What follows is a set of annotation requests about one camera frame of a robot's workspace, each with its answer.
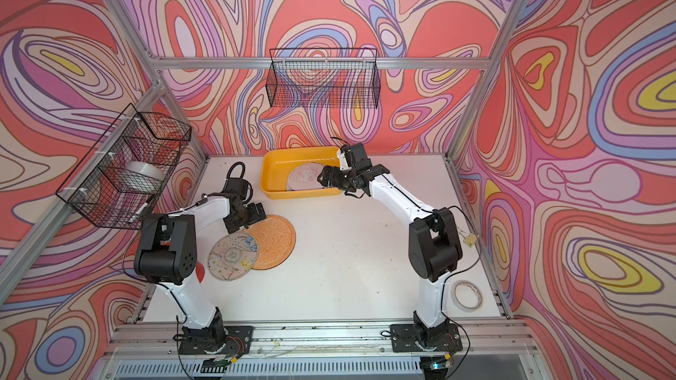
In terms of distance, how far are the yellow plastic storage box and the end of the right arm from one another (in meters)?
0.22

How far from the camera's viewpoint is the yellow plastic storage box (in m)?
1.06

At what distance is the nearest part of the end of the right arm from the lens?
0.67m
